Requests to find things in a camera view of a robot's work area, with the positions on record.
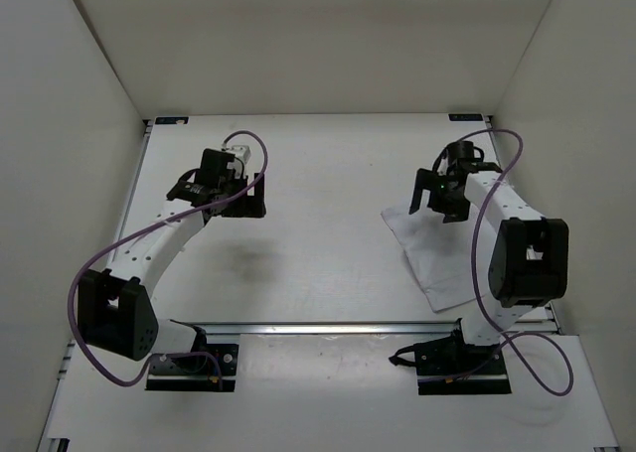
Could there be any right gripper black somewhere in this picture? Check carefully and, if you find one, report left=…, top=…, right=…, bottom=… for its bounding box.
left=409, top=169, right=469, bottom=224

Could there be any white skirt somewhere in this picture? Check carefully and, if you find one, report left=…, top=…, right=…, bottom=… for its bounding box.
left=382, top=205, right=478, bottom=313

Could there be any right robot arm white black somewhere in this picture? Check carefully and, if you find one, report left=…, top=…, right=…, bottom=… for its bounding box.
left=408, top=140, right=568, bottom=374

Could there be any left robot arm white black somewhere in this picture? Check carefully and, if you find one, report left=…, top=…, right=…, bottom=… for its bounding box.
left=77, top=145, right=265, bottom=371

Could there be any right blue label sticker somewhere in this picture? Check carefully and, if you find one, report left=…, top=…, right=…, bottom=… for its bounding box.
left=448, top=113, right=483, bottom=122

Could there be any blue label sticker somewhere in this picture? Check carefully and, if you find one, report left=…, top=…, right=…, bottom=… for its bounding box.
left=154, top=116, right=189, bottom=125
left=448, top=113, right=483, bottom=122

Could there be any left blue label sticker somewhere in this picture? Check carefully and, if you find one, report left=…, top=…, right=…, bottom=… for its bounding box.
left=154, top=116, right=189, bottom=125

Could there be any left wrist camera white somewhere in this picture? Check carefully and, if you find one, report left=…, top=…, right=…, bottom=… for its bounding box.
left=222, top=143, right=251, bottom=179

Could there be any aluminium rail front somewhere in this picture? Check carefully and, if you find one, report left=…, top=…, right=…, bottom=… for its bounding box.
left=160, top=320, right=454, bottom=336

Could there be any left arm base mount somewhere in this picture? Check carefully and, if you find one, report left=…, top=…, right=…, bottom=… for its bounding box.
left=145, top=326, right=239, bottom=393

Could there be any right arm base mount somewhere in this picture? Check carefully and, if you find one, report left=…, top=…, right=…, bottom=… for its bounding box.
left=389, top=322, right=512, bottom=396

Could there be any aluminium frame left edge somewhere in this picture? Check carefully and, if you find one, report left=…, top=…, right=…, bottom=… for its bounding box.
left=36, top=119, right=154, bottom=452

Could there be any aluminium frame edge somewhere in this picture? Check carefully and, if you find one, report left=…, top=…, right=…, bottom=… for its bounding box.
left=484, top=115, right=622, bottom=452
left=36, top=119, right=154, bottom=452

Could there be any aluminium frame right edge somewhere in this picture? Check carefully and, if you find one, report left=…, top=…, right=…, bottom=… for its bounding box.
left=484, top=115, right=622, bottom=452

